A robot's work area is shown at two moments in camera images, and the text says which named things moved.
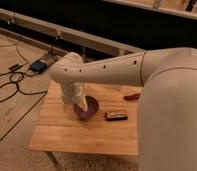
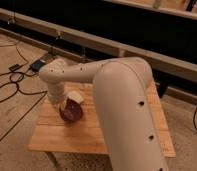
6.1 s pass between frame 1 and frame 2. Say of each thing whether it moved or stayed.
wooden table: stayed
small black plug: stayed
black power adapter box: stayed
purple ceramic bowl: moved
